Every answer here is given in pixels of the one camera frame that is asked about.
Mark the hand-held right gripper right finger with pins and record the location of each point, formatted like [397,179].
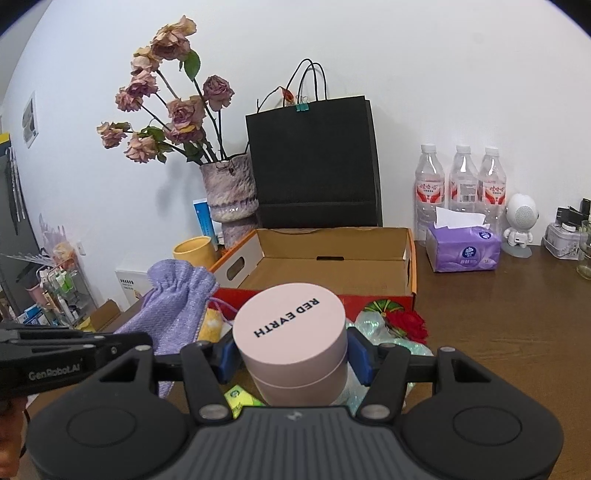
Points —
[360,362]

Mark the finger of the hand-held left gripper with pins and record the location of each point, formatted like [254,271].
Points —
[115,341]

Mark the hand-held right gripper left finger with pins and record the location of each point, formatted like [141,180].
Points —
[227,360]

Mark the clear plastic wrap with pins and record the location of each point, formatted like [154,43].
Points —
[374,327]

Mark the yellow fluffy toy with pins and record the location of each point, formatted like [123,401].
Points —
[210,325]

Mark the green packet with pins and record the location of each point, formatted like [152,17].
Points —
[240,399]

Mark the red artificial rose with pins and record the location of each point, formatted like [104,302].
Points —
[408,325]

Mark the pink round jar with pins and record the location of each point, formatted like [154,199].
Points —
[288,332]

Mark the red cardboard box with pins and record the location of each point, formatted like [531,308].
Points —
[323,272]

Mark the brown cardboard carton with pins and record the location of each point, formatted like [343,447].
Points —
[105,316]

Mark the white carton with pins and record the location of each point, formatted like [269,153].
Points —
[131,286]

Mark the storage rack with bottles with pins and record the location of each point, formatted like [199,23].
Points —
[55,286]

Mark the yellow cup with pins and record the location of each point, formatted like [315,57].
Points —
[194,254]

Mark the blue and white box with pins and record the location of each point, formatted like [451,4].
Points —
[204,221]

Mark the purple tissue pack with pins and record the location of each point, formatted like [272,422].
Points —
[461,249]

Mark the dark cabinet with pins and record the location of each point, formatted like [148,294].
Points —
[11,207]

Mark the purple ceramic vase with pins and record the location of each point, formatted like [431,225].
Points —
[228,189]

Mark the clear water bottle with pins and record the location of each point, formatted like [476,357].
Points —
[463,184]
[429,184]
[491,184]

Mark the black paper bag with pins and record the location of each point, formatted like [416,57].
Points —
[314,161]

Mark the white robot speaker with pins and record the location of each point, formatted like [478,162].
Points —
[521,217]

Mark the patterned tin box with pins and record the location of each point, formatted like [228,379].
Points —
[561,240]

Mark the bunch of dried roses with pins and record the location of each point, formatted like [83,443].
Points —
[184,113]

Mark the clear glass jar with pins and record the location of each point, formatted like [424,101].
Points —
[585,254]

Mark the black charger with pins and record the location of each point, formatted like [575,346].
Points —
[572,214]

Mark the teal binder clip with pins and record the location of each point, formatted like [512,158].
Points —
[302,107]

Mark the white wall outlet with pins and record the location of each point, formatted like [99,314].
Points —
[82,248]

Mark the wall picture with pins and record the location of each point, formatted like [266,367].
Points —
[30,119]

